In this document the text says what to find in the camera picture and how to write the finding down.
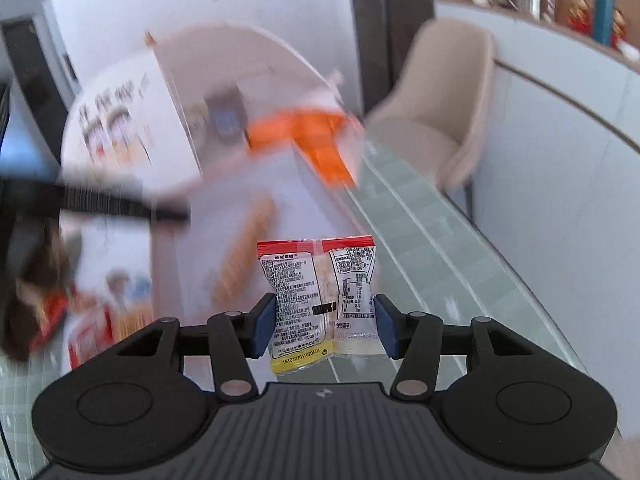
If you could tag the red figurine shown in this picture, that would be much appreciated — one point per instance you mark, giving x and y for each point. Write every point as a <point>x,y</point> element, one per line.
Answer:
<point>618,30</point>
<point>579,15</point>

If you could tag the orange bag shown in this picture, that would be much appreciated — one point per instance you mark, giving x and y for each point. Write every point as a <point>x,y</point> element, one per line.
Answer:
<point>310,135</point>

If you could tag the beige chair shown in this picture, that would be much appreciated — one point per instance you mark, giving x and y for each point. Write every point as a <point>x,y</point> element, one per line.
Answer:
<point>435,95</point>

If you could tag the blue bottle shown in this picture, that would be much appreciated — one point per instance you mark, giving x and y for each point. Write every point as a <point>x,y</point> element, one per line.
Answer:
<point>603,10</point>

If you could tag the brown plush toy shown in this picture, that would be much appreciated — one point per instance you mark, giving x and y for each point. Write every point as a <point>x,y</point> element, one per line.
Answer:
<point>35,280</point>

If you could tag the white printed paper bag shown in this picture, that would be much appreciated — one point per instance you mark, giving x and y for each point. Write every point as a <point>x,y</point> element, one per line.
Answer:
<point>125,125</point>

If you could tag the white calligraphy table runner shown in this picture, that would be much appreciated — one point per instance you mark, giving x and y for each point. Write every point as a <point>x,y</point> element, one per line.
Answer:
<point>300,205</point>

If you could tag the pink box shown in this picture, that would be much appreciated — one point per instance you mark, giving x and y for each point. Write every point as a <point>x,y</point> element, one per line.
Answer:
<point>280,75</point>

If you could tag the dark tall cabinet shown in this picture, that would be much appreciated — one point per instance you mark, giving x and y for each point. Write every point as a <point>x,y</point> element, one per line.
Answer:
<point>395,20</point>

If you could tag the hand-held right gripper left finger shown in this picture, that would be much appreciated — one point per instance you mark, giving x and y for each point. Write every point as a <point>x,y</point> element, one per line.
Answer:
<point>262,326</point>

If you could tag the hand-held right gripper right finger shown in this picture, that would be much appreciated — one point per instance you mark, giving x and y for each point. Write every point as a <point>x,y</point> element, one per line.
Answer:
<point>385,326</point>

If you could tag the green grid tablecloth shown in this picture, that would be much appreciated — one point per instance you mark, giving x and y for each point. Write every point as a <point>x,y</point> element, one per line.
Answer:
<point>450,260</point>

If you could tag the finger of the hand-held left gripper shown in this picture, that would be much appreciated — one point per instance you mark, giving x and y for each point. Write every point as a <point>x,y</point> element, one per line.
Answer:
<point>125,205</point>

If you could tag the red printed snack bag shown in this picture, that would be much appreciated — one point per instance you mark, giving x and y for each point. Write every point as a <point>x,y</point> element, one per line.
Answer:
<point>110,320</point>

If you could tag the white rice cracker packet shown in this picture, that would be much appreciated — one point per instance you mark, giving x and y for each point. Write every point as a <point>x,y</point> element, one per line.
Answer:
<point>310,285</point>

